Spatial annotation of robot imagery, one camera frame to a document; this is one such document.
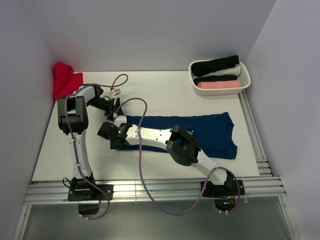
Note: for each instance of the white rolled shirt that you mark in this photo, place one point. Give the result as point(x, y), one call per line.
point(235, 71)

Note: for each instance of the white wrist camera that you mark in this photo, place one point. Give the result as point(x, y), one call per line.
point(119, 119)
point(114, 92)

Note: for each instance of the lower black rolled shirt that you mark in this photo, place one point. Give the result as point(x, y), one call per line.
point(214, 78)

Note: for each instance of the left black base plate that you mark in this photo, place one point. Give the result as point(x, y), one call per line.
point(105, 191)

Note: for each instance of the white plastic basket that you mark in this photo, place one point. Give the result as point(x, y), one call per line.
point(244, 78)

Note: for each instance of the aluminium rail frame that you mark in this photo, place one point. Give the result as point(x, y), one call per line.
point(126, 191)

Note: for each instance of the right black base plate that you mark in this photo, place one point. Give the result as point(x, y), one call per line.
point(222, 191)

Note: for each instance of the red t-shirt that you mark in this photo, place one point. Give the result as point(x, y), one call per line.
point(65, 81)

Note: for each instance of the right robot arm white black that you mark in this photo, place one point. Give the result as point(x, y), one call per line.
point(182, 147)

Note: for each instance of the blue Mickey Mouse t-shirt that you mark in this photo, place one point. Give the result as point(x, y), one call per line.
point(213, 132)

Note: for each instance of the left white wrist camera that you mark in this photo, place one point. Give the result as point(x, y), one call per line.
point(114, 92)

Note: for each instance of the top black rolled shirt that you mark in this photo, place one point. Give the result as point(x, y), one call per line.
point(202, 68)

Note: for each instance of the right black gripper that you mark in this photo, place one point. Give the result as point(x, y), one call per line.
point(113, 146)

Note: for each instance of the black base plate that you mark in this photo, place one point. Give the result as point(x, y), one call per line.
point(105, 191)
point(222, 191)

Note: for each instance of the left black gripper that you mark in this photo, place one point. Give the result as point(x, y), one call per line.
point(112, 108)

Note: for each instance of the black rolled shirt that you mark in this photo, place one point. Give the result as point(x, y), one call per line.
point(202, 68)
point(214, 78)

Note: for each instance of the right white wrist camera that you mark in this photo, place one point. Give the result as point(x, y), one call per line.
point(119, 119)

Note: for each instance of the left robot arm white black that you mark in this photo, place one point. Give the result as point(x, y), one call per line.
point(73, 120)

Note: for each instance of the pink rolled shirt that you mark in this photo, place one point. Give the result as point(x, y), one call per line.
point(219, 84)

